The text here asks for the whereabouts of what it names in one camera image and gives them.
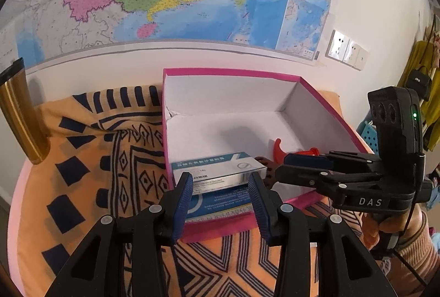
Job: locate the blue plastic basket rack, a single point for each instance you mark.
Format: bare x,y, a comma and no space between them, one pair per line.
368,134

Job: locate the yellow hanging coat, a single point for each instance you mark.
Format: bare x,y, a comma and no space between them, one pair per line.
426,54

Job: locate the white wall socket panel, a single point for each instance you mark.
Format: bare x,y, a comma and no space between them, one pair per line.
344,49

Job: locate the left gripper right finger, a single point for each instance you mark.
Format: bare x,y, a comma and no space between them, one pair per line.
345,266

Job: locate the person's right hand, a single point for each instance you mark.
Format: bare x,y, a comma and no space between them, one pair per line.
403,224

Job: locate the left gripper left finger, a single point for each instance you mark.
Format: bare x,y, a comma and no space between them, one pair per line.
97,266

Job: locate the orange patterned tablecloth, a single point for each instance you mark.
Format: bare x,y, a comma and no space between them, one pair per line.
107,157

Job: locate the pink cardboard box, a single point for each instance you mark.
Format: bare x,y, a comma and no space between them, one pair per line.
216,111

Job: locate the blue medicine box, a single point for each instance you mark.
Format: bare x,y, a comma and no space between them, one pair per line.
219,204

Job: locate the white teal medicine box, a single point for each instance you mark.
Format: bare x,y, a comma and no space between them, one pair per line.
219,172

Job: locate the pink sweater right forearm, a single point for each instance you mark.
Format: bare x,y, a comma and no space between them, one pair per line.
419,252

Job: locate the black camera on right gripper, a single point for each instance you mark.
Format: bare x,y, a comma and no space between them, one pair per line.
396,115

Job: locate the gold thermos tumbler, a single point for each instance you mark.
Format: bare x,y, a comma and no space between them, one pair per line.
20,114

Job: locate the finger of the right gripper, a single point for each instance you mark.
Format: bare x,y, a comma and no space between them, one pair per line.
316,159
306,179

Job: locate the black handbag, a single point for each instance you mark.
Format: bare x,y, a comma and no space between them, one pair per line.
419,81

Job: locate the brown wooden massage comb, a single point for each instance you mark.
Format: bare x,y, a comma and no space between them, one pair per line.
272,176

